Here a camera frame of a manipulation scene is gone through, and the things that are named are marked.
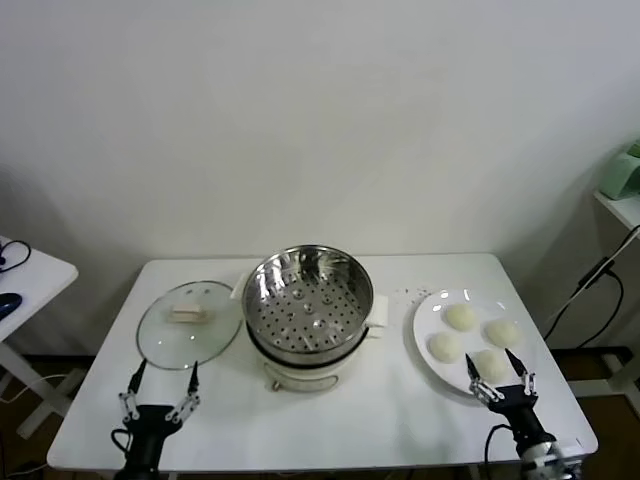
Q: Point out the white side table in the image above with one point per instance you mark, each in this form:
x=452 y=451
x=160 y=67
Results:
x=35 y=280

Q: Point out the white steamed baozi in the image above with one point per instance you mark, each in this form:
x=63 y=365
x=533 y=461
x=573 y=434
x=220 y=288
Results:
x=492 y=367
x=460 y=317
x=502 y=332
x=445 y=346

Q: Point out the large white plate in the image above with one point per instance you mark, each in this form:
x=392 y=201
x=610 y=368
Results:
x=430 y=320

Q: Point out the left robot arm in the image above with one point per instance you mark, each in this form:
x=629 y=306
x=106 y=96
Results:
x=140 y=475

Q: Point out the round glass pot lid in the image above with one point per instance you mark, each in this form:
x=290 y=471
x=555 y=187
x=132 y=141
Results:
x=170 y=340

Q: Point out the dark blue object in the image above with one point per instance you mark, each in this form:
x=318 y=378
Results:
x=9 y=302

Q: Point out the pale green appliance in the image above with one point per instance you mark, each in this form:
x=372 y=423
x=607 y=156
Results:
x=620 y=172

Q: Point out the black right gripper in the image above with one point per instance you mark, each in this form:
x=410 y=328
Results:
x=520 y=410

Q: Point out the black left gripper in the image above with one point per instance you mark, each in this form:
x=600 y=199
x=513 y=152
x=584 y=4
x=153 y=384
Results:
x=150 y=425

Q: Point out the perforated stainless steel steamer basket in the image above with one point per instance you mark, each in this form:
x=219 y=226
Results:
x=305 y=310

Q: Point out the white electric cooking pot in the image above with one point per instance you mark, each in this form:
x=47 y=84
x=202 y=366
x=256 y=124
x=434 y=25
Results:
x=300 y=372

